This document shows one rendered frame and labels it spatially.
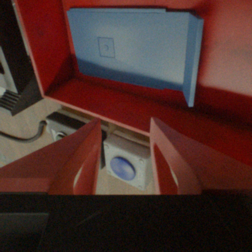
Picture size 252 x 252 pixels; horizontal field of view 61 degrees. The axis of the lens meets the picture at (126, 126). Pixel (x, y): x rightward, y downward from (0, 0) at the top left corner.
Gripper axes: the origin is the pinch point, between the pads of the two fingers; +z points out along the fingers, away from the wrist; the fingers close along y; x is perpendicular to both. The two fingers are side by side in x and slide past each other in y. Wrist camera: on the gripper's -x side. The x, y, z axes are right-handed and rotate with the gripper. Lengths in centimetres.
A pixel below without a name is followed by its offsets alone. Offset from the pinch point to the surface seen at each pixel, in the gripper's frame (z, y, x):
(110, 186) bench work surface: 16.9, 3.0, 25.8
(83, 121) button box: 17.7, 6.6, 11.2
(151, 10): 11.2, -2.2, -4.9
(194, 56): 6.5, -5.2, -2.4
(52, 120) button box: 18.0, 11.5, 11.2
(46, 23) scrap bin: 15.0, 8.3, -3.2
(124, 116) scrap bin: 8.4, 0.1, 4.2
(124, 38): 12.8, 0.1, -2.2
